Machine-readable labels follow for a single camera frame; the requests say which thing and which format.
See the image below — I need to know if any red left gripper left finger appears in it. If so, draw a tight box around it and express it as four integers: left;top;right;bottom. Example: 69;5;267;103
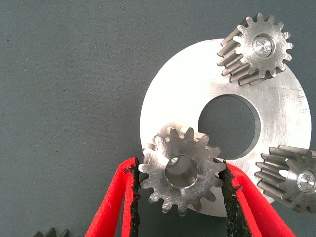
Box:
83;157;141;237

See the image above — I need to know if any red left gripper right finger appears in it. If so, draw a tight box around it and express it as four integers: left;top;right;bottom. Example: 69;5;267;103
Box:
218;161;297;237

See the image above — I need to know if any small steel spur gear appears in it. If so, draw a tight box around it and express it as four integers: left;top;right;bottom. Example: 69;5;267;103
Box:
138;127;227;217

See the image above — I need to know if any large steel bevel gear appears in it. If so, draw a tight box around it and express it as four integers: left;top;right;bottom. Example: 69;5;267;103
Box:
32;227;79;237

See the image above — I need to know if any steel gear on plate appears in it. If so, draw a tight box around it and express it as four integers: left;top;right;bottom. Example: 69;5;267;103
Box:
254;145;316;214
217;13;294;86

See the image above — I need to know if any round metal plate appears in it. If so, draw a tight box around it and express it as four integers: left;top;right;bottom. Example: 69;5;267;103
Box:
139;38;312;217

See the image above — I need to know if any dark grey table cloth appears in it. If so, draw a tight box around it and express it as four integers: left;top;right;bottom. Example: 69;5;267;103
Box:
0;0;316;237

